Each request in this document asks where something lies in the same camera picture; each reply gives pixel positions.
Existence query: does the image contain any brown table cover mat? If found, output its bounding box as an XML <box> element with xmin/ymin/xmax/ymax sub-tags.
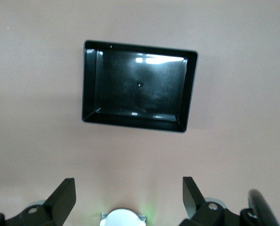
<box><xmin>0</xmin><ymin>0</ymin><xmax>280</xmax><ymax>226</ymax></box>

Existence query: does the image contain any black plastic box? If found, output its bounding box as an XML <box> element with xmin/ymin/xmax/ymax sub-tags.
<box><xmin>81</xmin><ymin>40</ymin><xmax>199</xmax><ymax>134</ymax></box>

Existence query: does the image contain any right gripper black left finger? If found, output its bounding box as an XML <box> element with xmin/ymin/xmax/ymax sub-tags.
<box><xmin>4</xmin><ymin>178</ymin><xmax>77</xmax><ymax>226</ymax></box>

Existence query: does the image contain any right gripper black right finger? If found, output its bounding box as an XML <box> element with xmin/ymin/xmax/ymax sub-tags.
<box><xmin>179</xmin><ymin>177</ymin><xmax>243</xmax><ymax>226</ymax></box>

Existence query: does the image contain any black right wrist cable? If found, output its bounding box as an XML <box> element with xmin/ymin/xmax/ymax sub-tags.
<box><xmin>239</xmin><ymin>189</ymin><xmax>280</xmax><ymax>226</ymax></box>

